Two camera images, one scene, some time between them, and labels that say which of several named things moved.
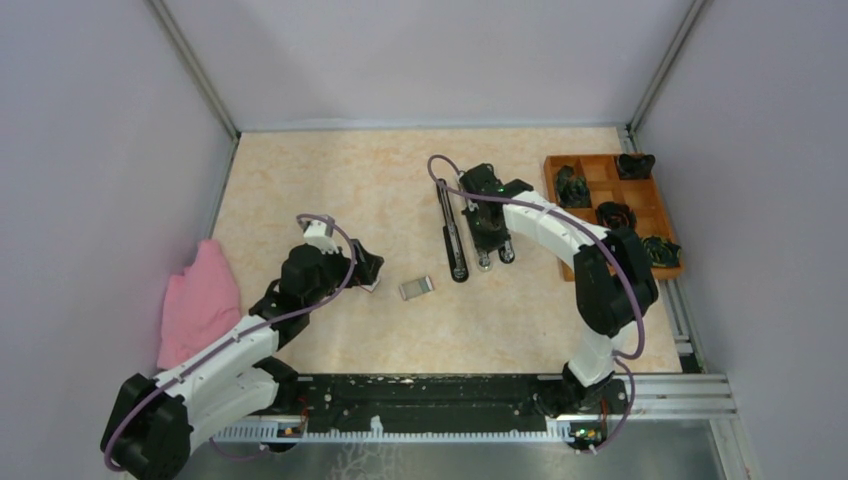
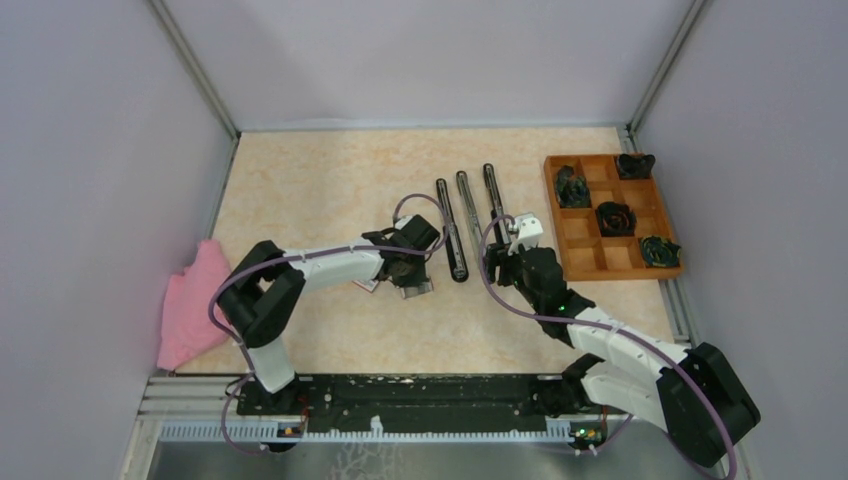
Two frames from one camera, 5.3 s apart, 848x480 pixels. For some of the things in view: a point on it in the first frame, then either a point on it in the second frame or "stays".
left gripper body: x=335 y=271 -> x=415 y=274
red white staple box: x=370 y=288 stays
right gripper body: x=484 y=236 -> x=513 y=274
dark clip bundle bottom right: x=660 y=253 stays
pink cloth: x=199 y=302 stays
